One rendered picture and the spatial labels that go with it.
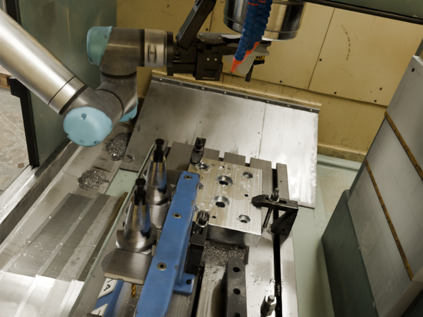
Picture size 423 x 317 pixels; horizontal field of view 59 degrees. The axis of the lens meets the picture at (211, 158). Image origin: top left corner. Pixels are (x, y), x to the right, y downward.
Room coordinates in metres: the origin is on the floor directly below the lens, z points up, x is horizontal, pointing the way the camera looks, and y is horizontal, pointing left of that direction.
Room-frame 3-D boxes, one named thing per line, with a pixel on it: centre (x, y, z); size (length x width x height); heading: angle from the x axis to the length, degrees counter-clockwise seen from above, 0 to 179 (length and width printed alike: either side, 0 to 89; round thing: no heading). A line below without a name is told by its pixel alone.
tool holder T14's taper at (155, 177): (0.51, 0.09, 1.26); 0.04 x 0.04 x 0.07
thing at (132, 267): (0.35, 0.09, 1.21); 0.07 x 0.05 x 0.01; 89
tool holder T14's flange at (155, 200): (0.51, 0.09, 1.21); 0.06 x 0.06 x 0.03
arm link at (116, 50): (0.72, 0.23, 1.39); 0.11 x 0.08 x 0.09; 104
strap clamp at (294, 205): (0.81, -0.20, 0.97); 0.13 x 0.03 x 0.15; 89
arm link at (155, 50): (0.74, 0.15, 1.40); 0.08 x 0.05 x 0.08; 14
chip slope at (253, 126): (1.46, -0.05, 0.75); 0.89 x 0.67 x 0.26; 89
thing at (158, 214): (0.46, 0.09, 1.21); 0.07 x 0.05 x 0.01; 89
